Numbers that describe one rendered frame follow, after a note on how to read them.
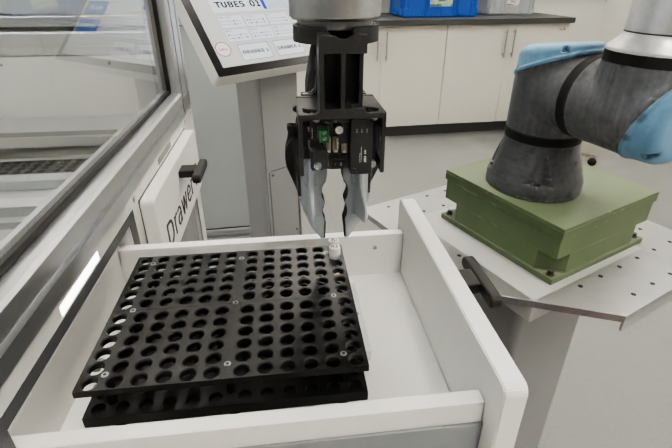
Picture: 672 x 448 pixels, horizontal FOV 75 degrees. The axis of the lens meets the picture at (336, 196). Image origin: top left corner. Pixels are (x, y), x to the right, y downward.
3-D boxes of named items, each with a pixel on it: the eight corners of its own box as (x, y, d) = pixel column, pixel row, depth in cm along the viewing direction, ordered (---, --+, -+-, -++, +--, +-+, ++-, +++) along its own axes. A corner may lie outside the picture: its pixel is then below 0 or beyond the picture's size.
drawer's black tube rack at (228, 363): (340, 289, 53) (341, 244, 50) (366, 420, 38) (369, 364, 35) (150, 303, 51) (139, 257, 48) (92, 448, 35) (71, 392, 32)
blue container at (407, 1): (456, 13, 375) (459, -16, 365) (478, 17, 338) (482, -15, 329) (387, 14, 366) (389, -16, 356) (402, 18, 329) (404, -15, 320)
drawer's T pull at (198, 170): (208, 165, 72) (206, 157, 71) (200, 184, 65) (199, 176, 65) (185, 166, 72) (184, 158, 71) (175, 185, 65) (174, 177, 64)
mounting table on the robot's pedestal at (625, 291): (507, 207, 113) (515, 165, 108) (706, 308, 79) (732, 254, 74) (359, 256, 93) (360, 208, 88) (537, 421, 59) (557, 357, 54)
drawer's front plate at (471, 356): (407, 268, 60) (413, 196, 55) (503, 488, 34) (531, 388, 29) (394, 269, 60) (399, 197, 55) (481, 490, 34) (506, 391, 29)
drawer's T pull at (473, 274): (471, 263, 47) (472, 253, 47) (502, 310, 41) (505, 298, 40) (438, 266, 47) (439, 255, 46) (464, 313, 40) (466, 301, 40)
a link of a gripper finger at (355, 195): (349, 260, 43) (342, 174, 39) (342, 229, 48) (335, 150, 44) (381, 256, 43) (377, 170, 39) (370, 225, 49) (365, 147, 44)
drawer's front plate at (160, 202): (202, 183, 85) (194, 128, 80) (168, 273, 59) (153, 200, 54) (192, 184, 85) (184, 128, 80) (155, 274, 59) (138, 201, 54)
